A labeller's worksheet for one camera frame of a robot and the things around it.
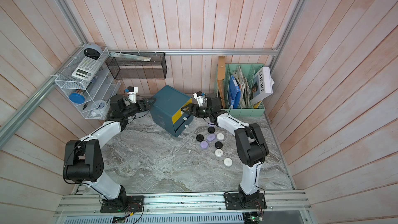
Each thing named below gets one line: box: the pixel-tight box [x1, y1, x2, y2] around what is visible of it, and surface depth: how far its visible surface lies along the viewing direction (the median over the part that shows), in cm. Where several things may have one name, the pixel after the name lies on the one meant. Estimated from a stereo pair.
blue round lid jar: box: [68, 92, 86, 105], surface depth 79 cm
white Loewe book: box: [250, 66, 274, 105], surface depth 92 cm
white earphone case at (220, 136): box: [216, 132, 225, 140], surface depth 97 cm
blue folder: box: [229, 74, 241, 109], surface depth 100 cm
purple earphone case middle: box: [206, 133, 217, 142], surface depth 97 cm
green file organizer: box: [221, 63, 266, 117], surface depth 103 cm
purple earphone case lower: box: [200, 140, 209, 149], surface depth 95 cm
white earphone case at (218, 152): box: [214, 148, 224, 158], surface depth 90 cm
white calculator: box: [71, 56, 102, 81], surface depth 79 cm
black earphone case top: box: [207, 126, 216, 134], surface depth 103 cm
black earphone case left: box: [195, 133, 205, 142], surface depth 99 cm
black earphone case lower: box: [214, 141, 223, 150], surface depth 95 cm
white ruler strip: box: [109, 51, 152, 62], surface depth 93 cm
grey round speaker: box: [83, 43, 103, 61], surface depth 84 cm
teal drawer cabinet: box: [150, 84, 194, 138], surface depth 90 cm
